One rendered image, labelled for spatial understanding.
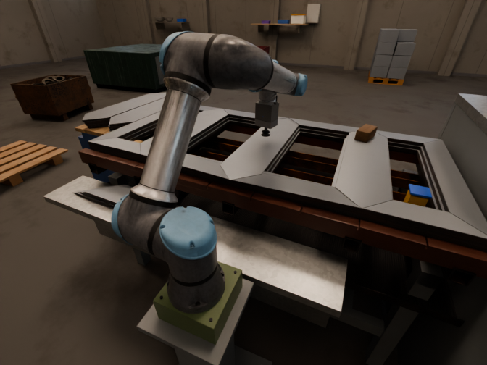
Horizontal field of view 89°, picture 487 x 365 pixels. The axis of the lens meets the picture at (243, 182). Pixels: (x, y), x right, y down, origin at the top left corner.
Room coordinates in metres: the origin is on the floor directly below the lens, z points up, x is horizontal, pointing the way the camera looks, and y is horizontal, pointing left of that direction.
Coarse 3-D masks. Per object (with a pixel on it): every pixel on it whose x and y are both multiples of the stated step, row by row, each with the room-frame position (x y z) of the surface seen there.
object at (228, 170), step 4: (220, 164) 0.88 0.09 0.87; (224, 168) 0.85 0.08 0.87; (228, 168) 0.85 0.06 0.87; (232, 168) 0.85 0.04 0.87; (236, 168) 0.85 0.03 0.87; (228, 172) 0.81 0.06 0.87; (232, 172) 0.81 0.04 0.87; (236, 172) 0.81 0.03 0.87; (240, 172) 0.81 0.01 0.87; (244, 172) 0.81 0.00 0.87; (248, 172) 0.82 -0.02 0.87; (252, 172) 0.82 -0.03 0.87; (256, 172) 0.82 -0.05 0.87; (236, 176) 0.79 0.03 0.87; (240, 176) 0.79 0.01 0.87; (244, 176) 0.79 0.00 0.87; (248, 176) 0.79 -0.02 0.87
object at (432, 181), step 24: (240, 120) 1.48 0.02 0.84; (96, 144) 1.08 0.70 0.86; (192, 144) 1.15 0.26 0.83; (288, 144) 1.13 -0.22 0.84; (408, 144) 1.12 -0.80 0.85; (336, 168) 0.91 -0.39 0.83; (432, 168) 0.86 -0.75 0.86; (264, 192) 0.74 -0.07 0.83; (432, 192) 0.74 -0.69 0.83; (360, 216) 0.60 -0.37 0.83; (384, 216) 0.58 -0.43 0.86; (456, 240) 0.50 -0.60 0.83; (480, 240) 0.48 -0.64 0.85
